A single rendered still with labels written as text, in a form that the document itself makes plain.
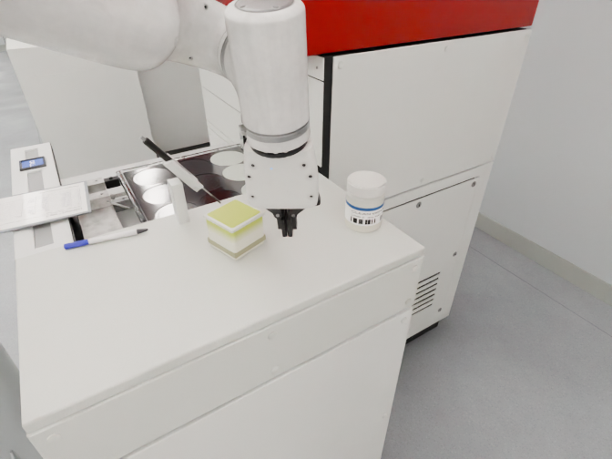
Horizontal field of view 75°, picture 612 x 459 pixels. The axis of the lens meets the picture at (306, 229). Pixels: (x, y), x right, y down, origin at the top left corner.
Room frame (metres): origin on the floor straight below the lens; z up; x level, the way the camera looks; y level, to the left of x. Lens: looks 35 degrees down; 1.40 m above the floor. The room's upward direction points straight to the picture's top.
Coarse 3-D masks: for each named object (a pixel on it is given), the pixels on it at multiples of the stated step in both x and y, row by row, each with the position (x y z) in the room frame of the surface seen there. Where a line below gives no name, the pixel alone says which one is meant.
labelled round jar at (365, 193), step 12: (348, 180) 0.64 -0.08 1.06; (360, 180) 0.63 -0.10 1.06; (372, 180) 0.63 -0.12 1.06; (384, 180) 0.63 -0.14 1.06; (348, 192) 0.63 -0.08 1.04; (360, 192) 0.61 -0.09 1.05; (372, 192) 0.61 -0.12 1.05; (384, 192) 0.64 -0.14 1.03; (348, 204) 0.63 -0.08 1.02; (360, 204) 0.61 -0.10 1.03; (372, 204) 0.61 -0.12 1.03; (348, 216) 0.62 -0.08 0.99; (360, 216) 0.61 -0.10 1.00; (372, 216) 0.61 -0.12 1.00; (360, 228) 0.61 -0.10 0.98; (372, 228) 0.61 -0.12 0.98
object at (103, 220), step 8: (104, 208) 0.83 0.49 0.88; (112, 208) 0.83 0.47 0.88; (80, 216) 0.79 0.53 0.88; (88, 216) 0.79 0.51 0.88; (96, 216) 0.79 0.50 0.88; (104, 216) 0.79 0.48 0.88; (112, 216) 0.79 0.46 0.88; (80, 224) 0.76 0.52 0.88; (88, 224) 0.76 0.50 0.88; (96, 224) 0.76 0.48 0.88; (104, 224) 0.76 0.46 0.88; (112, 224) 0.76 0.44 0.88; (120, 224) 0.76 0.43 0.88; (88, 232) 0.73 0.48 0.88; (96, 232) 0.73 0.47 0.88; (104, 232) 0.73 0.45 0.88
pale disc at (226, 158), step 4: (220, 152) 1.11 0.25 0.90; (224, 152) 1.11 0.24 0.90; (228, 152) 1.11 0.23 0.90; (232, 152) 1.11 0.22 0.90; (236, 152) 1.11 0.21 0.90; (212, 156) 1.09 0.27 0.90; (216, 156) 1.09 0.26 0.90; (220, 156) 1.09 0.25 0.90; (224, 156) 1.09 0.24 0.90; (228, 156) 1.09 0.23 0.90; (232, 156) 1.09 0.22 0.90; (236, 156) 1.09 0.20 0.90; (240, 156) 1.09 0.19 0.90; (212, 160) 1.06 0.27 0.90; (216, 160) 1.06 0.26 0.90; (220, 160) 1.06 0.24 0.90; (224, 160) 1.06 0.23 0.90; (228, 160) 1.06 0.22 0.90; (232, 160) 1.06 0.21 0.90; (236, 160) 1.06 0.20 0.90; (240, 160) 1.06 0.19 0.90; (216, 164) 1.03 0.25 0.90; (220, 164) 1.03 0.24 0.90; (224, 164) 1.03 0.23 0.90; (228, 164) 1.03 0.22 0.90; (232, 164) 1.03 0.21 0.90
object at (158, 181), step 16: (192, 160) 1.06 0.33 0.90; (208, 160) 1.06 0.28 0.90; (128, 176) 0.96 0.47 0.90; (144, 176) 0.96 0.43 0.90; (160, 176) 0.96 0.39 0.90; (176, 176) 0.96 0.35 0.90; (208, 176) 0.96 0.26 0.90; (144, 192) 0.87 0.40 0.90; (160, 192) 0.87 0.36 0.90; (192, 192) 0.87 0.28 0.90; (224, 192) 0.87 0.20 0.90; (240, 192) 0.87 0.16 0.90; (144, 208) 0.80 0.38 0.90; (160, 208) 0.80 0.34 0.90; (192, 208) 0.80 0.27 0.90
